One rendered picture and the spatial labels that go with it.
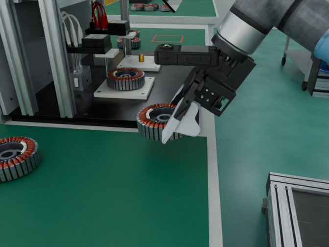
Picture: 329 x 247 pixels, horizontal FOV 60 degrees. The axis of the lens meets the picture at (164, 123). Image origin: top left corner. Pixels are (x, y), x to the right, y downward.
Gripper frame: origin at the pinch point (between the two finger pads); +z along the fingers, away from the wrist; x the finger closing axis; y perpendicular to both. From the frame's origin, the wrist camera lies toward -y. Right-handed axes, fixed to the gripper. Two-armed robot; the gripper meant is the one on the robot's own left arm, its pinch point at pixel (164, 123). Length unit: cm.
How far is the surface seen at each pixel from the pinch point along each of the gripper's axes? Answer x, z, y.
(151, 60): 54, 8, -9
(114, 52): 26.9, 2.5, -18.5
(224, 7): 560, 11, 65
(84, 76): 26.6, 13.8, -23.1
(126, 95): 20.3, 9.1, -9.9
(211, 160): -3.1, 0.4, 11.8
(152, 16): 185, 21, -24
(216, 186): -10.7, 0.2, 12.3
